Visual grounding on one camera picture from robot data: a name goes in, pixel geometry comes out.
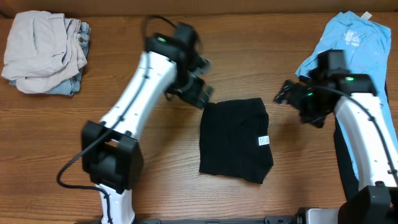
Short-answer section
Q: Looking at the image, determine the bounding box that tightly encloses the white folded garment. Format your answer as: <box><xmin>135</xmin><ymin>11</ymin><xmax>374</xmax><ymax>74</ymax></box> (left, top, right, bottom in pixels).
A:
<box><xmin>1</xmin><ymin>10</ymin><xmax>88</xmax><ymax>95</ymax></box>

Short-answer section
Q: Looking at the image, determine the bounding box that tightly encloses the dark garment under blue shirt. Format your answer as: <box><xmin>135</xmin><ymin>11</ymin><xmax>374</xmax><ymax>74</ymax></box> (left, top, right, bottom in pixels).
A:
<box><xmin>333</xmin><ymin>119</ymin><xmax>359</xmax><ymax>200</ymax></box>

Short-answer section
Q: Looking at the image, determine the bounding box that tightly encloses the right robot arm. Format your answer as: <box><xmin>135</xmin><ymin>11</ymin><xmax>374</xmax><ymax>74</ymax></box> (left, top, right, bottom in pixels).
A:
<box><xmin>274</xmin><ymin>50</ymin><xmax>397</xmax><ymax>223</ymax></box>

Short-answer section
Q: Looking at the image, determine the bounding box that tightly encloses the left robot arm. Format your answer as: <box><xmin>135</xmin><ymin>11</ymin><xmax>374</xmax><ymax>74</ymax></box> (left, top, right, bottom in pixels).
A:
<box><xmin>81</xmin><ymin>22</ymin><xmax>213</xmax><ymax>223</ymax></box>

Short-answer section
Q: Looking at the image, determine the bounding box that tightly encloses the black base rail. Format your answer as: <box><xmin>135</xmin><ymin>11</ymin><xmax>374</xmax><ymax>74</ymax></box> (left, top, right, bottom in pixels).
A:
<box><xmin>137</xmin><ymin>216</ymin><xmax>296</xmax><ymax>224</ymax></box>

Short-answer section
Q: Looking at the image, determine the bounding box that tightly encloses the black t-shirt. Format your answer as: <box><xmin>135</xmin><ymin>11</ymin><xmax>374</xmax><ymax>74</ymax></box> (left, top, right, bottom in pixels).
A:
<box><xmin>199</xmin><ymin>98</ymin><xmax>274</xmax><ymax>184</ymax></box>

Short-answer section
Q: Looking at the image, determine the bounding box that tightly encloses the light blue t-shirt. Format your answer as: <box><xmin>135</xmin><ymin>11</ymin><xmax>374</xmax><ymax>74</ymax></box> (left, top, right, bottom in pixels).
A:
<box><xmin>295</xmin><ymin>11</ymin><xmax>397</xmax><ymax>147</ymax></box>

